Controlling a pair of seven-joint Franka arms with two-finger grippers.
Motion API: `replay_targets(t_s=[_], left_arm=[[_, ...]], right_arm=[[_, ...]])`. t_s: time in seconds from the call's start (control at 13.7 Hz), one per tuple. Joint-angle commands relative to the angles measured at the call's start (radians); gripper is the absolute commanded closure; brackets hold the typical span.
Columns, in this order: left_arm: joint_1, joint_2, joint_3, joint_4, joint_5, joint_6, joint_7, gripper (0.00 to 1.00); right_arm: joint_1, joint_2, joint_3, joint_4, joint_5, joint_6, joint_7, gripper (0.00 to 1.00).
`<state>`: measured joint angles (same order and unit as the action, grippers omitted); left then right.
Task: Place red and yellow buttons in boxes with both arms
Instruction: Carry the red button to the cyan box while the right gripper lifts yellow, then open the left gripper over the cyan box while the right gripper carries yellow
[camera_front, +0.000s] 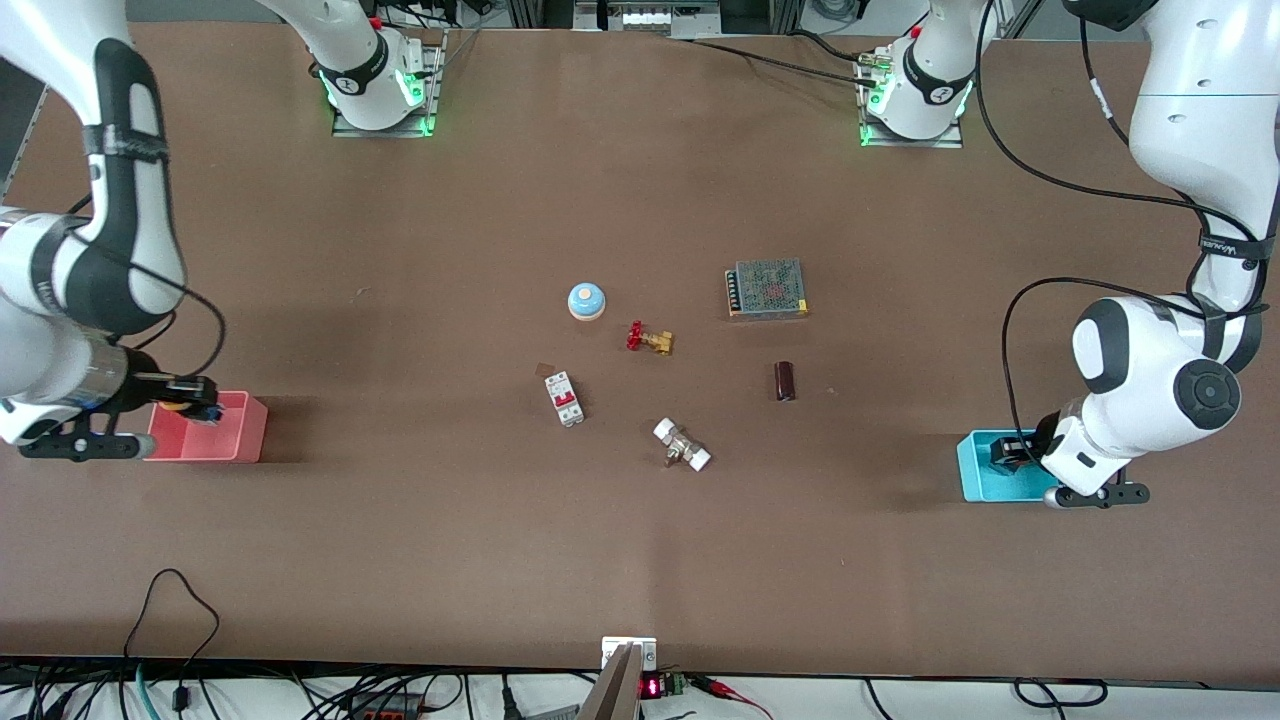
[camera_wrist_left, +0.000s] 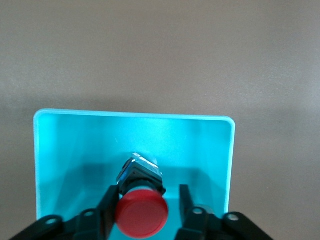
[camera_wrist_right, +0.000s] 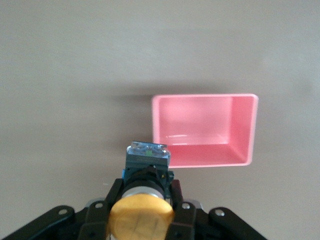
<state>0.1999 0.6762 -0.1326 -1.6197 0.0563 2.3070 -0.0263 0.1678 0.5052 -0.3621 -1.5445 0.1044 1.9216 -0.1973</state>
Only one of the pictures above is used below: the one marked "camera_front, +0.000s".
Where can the grey camera pole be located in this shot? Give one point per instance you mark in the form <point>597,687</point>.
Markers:
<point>615,695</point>

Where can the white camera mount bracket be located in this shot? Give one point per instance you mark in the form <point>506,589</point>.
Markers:
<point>612,650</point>

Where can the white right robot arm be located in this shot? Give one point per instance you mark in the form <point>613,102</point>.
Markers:
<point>130,250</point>

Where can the red digit display module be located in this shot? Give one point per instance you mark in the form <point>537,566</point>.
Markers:
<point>651,687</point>

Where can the red clip lead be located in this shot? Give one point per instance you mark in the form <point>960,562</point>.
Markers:
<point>720,688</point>

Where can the dark brown cylinder capacitor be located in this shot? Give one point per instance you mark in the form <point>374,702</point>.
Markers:
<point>785,381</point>

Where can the pink plastic box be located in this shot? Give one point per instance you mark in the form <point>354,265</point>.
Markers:
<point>220,440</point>

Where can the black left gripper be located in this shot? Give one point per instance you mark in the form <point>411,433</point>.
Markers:
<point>1022,446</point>

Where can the cyan plastic box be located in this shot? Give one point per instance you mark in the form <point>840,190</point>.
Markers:
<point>975,480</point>

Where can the blue dome call bell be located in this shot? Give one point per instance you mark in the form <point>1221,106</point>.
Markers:
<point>587,300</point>

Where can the black power strip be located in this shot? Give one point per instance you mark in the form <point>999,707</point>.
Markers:
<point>390,710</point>

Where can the metal fitting white caps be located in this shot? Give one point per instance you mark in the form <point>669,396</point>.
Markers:
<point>682,445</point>

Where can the metal mesh power supply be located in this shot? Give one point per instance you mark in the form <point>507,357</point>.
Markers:
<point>768,288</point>

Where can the red push button black base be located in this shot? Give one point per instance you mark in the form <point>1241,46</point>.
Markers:
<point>1003,456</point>

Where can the white red circuit breaker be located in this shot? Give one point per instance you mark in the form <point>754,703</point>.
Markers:
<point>565,398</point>

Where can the silver equipment frame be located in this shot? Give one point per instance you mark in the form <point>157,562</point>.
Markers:
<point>645,15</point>

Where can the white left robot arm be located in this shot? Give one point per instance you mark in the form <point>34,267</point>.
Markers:
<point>1190,130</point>

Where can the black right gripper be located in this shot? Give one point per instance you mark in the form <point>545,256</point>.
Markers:
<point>148,388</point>

